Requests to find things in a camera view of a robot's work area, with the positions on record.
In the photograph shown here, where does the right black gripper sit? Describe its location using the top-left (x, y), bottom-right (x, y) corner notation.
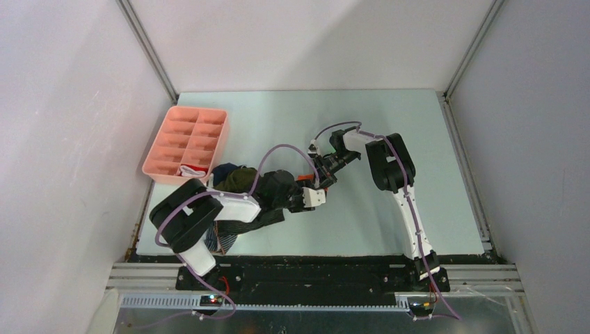
top-left (312, 150), bottom-right (358, 191)

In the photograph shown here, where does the navy orange underwear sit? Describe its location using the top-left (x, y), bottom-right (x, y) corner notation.
top-left (296, 174), bottom-right (316, 187)

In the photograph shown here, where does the red white underwear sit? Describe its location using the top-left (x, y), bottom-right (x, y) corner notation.
top-left (179, 164), bottom-right (209, 179)

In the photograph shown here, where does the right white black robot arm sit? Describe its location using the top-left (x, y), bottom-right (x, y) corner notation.
top-left (308, 126), bottom-right (440, 291)

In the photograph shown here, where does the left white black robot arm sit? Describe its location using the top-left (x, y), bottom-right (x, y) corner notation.
top-left (149, 170), bottom-right (326, 290)

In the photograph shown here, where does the olive green underwear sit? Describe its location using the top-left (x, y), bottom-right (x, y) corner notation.
top-left (214, 167), bottom-right (257, 193)

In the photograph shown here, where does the dark blue underwear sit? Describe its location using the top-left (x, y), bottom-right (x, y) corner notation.
top-left (211, 163), bottom-right (246, 186)

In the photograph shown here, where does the dark striped underwear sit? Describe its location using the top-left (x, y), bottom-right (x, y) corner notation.
top-left (204, 209), bottom-right (285, 255)

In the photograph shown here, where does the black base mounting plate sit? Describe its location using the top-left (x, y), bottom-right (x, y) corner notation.
top-left (109, 253), bottom-right (503, 308)

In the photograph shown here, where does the pink divided storage tray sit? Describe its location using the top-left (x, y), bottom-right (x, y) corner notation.
top-left (142, 106), bottom-right (230, 185)

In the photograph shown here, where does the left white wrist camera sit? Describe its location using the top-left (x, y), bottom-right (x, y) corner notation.
top-left (303, 187), bottom-right (326, 208)

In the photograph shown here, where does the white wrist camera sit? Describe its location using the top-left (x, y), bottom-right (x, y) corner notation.
top-left (308, 139), bottom-right (321, 159)
top-left (303, 187), bottom-right (326, 208)

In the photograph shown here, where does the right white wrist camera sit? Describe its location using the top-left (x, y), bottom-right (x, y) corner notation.
top-left (308, 139), bottom-right (321, 159)

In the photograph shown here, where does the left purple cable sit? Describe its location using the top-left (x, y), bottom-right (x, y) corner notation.
top-left (154, 143), bottom-right (321, 321)

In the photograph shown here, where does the purple cable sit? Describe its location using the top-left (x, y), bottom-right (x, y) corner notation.
top-left (154, 143), bottom-right (321, 321)
top-left (313, 121), bottom-right (462, 321)

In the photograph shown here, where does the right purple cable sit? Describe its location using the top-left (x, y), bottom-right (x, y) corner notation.
top-left (313, 121), bottom-right (462, 321)

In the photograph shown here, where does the grey slotted cable duct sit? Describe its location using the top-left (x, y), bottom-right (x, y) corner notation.
top-left (120, 294), bottom-right (410, 312)

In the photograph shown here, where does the right aluminium corner post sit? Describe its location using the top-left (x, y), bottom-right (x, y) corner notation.
top-left (443, 0), bottom-right (506, 101)

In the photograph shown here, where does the aluminium corner post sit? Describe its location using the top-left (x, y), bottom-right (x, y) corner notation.
top-left (116, 0), bottom-right (180, 105)
top-left (443, 0), bottom-right (506, 101)

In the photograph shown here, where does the left aluminium corner post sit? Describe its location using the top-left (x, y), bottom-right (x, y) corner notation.
top-left (116, 0), bottom-right (180, 105)

